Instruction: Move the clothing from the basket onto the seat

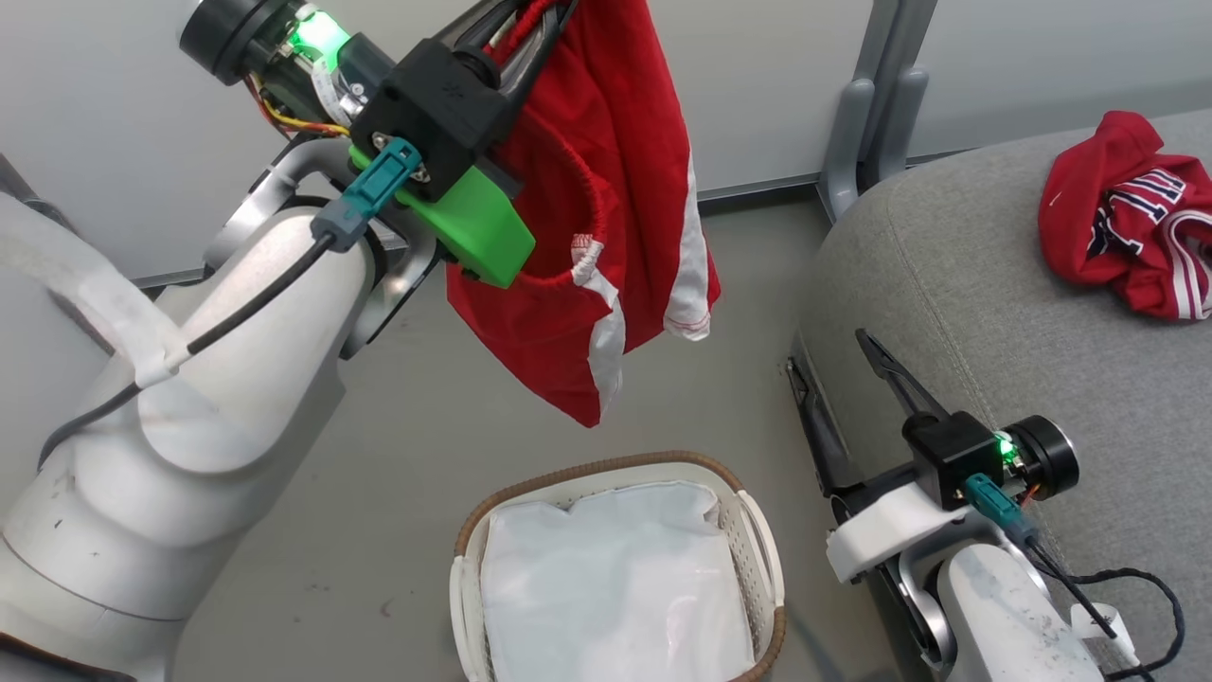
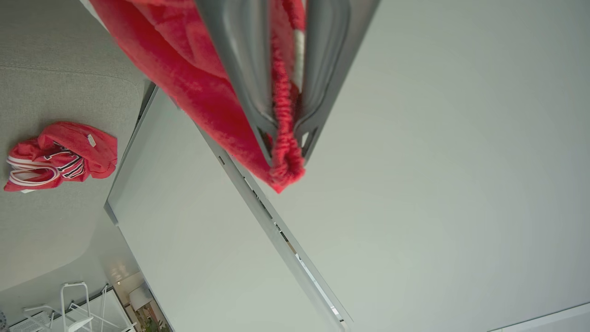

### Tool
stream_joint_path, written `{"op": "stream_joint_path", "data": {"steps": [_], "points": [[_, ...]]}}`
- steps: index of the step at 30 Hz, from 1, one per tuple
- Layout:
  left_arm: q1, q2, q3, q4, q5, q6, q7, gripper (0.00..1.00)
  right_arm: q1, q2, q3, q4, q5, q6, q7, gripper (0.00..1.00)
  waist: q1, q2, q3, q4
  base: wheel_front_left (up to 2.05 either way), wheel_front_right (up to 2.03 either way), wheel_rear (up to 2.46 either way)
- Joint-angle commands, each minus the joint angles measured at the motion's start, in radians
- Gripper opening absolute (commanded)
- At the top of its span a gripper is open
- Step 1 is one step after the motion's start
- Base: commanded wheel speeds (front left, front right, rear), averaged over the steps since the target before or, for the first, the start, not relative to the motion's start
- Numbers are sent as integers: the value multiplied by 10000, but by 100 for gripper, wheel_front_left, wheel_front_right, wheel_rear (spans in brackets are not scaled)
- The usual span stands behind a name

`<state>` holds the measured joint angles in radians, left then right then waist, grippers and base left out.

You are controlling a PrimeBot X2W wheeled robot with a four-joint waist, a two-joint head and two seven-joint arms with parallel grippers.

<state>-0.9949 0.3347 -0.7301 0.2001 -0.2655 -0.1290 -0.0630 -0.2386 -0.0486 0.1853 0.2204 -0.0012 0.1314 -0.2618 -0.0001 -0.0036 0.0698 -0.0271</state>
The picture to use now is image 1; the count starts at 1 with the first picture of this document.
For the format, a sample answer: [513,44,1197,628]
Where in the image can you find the white basket liner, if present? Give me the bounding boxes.
[479,480,757,682]

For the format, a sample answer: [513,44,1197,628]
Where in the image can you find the teal cable connector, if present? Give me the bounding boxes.
[964,473,1040,547]
[311,138,423,253]

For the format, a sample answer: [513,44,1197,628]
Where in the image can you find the teal right cable connector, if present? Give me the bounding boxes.
[964,473,1040,547]

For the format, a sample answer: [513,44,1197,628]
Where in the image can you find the red jersey with lettering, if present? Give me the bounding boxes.
[1038,110,1212,322]

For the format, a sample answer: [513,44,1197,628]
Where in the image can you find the red shorts with white stripes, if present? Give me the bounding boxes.
[444,0,722,430]

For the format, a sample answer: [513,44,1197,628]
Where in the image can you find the teal left cable connector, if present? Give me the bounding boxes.
[311,138,423,253]

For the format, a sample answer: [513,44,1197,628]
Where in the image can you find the white strap on left arm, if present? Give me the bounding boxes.
[0,193,192,390]

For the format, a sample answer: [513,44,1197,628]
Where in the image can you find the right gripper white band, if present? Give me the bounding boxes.
[785,329,1081,584]

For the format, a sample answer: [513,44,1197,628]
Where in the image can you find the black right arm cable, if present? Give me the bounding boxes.
[1025,538,1187,682]

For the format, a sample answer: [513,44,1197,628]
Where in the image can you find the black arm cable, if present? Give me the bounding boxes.
[1025,538,1187,682]
[36,232,340,470]

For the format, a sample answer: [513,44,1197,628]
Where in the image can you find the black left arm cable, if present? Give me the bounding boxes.
[36,232,340,470]

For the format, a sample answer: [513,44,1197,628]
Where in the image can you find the grey fabric sofa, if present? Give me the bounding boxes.
[788,106,1212,682]

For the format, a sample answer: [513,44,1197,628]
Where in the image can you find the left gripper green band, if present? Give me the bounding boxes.
[178,0,581,289]

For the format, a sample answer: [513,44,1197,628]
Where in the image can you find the white laundry basket brown rim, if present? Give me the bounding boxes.
[449,450,788,682]

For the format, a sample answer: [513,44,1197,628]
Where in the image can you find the grey partition post with feet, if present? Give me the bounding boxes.
[818,0,940,224]

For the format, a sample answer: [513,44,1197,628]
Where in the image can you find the dark grey slanted partition post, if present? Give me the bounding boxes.
[0,152,77,233]

